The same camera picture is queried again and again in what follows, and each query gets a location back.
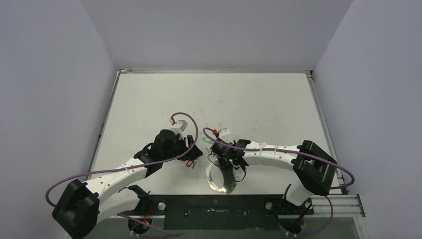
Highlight green tagged key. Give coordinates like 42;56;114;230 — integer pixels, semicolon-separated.
202;137;213;144

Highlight red tagged key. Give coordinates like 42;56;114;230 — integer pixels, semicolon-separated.
186;159;199;169

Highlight metal key holder ring plate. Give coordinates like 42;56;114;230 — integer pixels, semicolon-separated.
206;163;237;195

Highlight purple cable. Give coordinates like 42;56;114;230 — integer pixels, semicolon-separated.
202;127;355;238
45;112;199;238

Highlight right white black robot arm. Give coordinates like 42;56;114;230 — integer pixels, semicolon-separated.
210;138;337;214

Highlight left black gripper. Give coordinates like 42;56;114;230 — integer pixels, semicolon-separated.
162;134;202;161

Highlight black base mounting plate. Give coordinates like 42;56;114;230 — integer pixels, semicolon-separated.
124;194;314;231

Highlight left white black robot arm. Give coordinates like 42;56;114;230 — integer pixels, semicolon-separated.
52;129;203;239

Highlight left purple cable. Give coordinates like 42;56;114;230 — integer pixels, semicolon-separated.
45;112;199;238

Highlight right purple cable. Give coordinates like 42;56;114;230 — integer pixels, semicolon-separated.
202;127;355;238

